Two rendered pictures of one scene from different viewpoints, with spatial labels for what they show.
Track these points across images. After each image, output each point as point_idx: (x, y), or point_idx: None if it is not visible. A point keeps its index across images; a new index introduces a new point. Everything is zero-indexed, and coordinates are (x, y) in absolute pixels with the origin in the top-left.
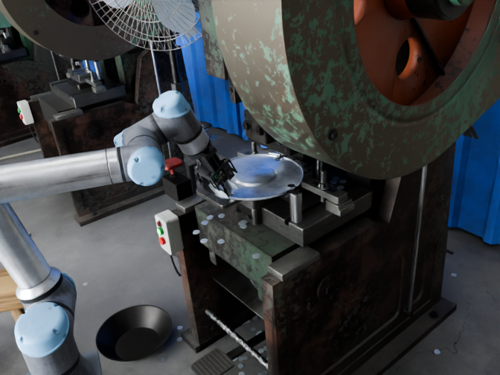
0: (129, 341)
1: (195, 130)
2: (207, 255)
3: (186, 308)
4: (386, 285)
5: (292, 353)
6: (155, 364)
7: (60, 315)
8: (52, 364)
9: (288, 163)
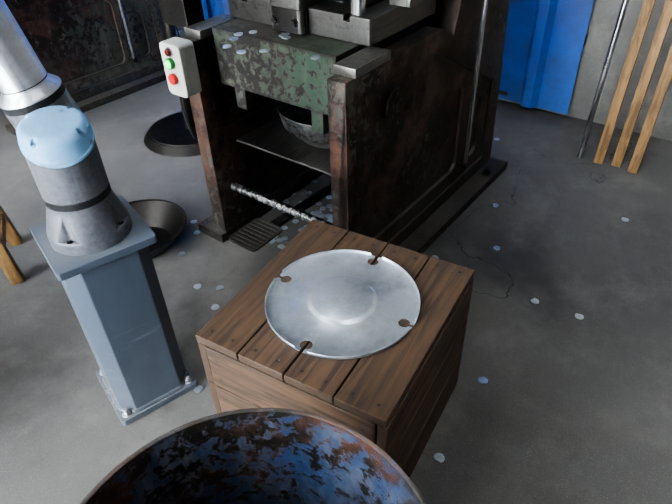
0: None
1: None
2: (228, 108)
3: (196, 202)
4: (445, 125)
5: (360, 190)
6: (174, 260)
7: (81, 116)
8: (80, 180)
9: None
